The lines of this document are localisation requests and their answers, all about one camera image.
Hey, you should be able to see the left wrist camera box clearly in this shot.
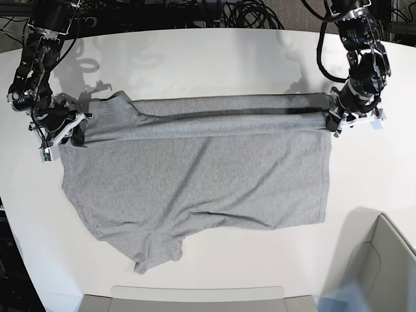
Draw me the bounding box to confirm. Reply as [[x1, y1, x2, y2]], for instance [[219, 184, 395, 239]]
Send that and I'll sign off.
[[370, 109, 385, 130]]

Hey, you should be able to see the grey T-shirt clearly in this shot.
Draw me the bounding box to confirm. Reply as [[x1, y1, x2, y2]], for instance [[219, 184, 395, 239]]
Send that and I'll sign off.
[[59, 92, 332, 274]]

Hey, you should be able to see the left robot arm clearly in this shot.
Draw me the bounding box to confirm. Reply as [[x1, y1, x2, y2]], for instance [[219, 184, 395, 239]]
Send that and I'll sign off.
[[302, 1, 391, 137]]

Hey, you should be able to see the coiled black cable bundle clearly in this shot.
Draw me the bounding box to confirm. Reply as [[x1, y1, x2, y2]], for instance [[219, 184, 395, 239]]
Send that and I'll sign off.
[[220, 0, 283, 30]]

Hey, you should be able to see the grey bin at right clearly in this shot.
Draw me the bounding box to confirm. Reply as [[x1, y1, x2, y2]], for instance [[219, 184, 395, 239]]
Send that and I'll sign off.
[[337, 214, 415, 311]]

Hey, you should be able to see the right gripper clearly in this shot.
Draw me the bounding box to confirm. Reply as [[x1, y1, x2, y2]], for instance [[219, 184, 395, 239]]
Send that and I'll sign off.
[[29, 99, 94, 151]]

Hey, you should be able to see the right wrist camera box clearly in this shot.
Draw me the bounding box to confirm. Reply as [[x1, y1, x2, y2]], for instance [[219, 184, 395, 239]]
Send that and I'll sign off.
[[40, 147, 53, 162]]

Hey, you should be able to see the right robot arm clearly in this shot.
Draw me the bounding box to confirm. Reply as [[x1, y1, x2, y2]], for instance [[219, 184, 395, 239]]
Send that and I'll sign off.
[[7, 1, 93, 161]]

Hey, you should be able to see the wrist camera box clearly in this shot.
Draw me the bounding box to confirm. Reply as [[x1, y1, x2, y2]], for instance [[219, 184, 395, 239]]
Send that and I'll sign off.
[[370, 109, 385, 130], [40, 147, 53, 162]]

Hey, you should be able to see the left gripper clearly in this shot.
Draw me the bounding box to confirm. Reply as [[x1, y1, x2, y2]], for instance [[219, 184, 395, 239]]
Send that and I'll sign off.
[[326, 83, 384, 137]]

